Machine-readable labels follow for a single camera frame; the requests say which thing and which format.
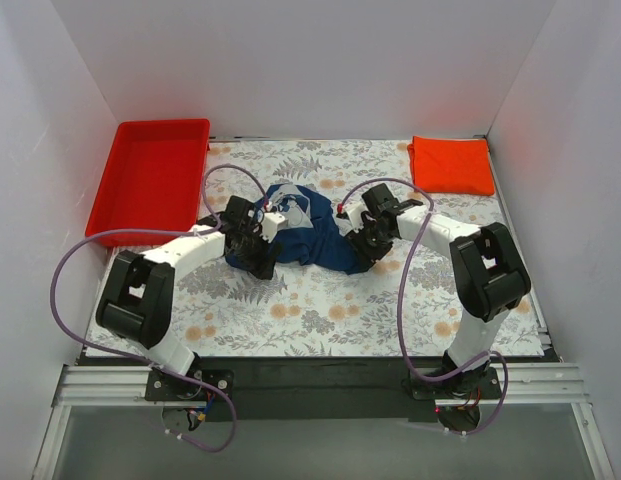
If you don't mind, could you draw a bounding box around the navy blue t shirt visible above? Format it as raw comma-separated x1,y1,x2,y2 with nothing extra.
255,183,359,275

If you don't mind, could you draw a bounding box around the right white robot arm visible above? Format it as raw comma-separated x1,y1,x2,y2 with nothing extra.
337,178,531,398

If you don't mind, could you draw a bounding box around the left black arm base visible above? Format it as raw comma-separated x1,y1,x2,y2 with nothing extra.
144,369,234,401

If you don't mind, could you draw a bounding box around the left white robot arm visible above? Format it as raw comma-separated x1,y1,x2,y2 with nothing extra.
96,196,287,400

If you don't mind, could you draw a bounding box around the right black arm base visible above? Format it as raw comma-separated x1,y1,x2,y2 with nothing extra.
401,367,502,401

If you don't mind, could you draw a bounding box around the folded orange t shirt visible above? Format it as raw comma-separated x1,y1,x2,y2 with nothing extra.
407,136,495,196

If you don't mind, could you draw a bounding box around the red plastic tray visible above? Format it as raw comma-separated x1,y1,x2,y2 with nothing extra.
85,118,210,247

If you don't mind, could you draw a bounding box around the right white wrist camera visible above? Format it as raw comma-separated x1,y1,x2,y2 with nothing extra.
335,201,366,235

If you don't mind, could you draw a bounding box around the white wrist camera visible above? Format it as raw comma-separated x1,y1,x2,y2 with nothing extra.
335,201,366,235
260,203,290,243

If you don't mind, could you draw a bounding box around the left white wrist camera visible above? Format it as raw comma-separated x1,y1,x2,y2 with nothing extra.
260,203,290,243

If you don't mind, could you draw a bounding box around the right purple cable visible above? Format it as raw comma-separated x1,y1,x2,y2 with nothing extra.
334,179,506,437

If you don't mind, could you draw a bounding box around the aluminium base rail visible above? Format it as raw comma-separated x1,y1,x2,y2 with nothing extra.
50,363,164,407

